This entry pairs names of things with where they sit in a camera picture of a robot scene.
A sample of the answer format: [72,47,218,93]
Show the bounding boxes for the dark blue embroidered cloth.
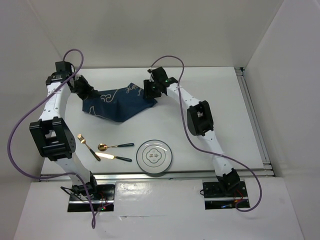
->
[82,82,158,123]

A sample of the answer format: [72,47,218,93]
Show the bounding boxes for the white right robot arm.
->
[143,77,240,196]

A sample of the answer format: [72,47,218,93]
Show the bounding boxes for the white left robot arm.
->
[29,73,99,200]

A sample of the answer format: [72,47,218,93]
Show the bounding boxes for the white round dinner plate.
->
[135,139,173,175]

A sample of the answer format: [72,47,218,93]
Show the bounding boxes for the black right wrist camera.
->
[148,67,178,87]

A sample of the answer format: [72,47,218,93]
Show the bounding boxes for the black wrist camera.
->
[148,67,178,87]
[55,61,75,75]

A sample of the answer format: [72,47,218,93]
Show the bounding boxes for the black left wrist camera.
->
[55,61,75,75]

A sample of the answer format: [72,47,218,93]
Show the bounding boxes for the gold fork black handle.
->
[77,134,101,162]

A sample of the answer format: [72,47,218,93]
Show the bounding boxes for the gold spoon black handle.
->
[97,142,135,152]

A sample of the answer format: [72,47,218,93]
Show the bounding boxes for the gold knife black handle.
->
[95,152,133,162]

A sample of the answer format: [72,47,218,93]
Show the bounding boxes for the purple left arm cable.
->
[6,48,101,230]

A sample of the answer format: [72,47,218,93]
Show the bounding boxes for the aluminium frame rail front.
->
[40,165,275,182]

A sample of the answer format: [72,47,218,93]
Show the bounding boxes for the aluminium frame rail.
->
[234,67,276,177]
[40,165,275,182]

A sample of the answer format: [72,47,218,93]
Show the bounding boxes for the aluminium frame rail right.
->
[234,67,276,177]

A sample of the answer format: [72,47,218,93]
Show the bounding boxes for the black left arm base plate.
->
[65,183,116,213]

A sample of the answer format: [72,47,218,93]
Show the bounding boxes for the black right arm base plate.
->
[199,181,250,210]

